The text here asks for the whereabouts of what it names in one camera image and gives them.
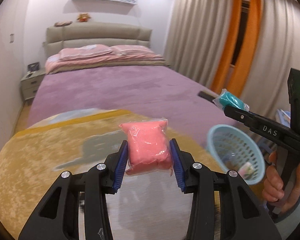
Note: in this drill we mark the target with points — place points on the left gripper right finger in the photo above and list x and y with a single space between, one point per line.
242 214

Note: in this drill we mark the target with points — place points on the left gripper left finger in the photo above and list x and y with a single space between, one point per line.
56 215

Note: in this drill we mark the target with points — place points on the teal packet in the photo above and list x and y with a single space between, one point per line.
228 99

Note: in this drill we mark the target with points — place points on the pink packet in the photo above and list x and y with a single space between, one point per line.
148 147

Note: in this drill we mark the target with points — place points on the person's right hand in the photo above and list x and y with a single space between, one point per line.
273 186

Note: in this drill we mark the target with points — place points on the light blue plastic basket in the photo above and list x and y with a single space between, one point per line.
234 150

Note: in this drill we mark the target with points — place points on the round yellow panda rug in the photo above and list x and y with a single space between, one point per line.
148 206

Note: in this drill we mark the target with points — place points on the dark brush on bed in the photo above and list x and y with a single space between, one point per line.
207 96

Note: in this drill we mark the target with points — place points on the grey bedside nightstand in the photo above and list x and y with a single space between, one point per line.
30 84

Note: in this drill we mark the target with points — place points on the beige curtain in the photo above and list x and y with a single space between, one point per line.
197 37

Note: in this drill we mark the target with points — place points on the bed with purple blanket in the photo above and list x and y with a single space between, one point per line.
152 91

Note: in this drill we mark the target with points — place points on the pink folded quilt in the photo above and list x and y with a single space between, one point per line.
54 65

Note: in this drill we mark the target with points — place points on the pink pillow left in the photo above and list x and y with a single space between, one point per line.
85 52

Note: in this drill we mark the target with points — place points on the pink pillow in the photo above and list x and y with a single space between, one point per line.
131 49
85 52

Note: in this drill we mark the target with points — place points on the pink pillow right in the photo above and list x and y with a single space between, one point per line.
131 49

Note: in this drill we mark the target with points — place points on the beige padded headboard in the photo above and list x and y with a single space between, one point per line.
77 35

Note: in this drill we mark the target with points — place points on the dark ornament on headboard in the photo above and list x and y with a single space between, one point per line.
62 24

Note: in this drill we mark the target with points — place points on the orange plush toy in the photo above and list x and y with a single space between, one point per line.
83 17

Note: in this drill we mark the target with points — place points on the picture frame on nightstand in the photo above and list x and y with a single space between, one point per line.
33 67

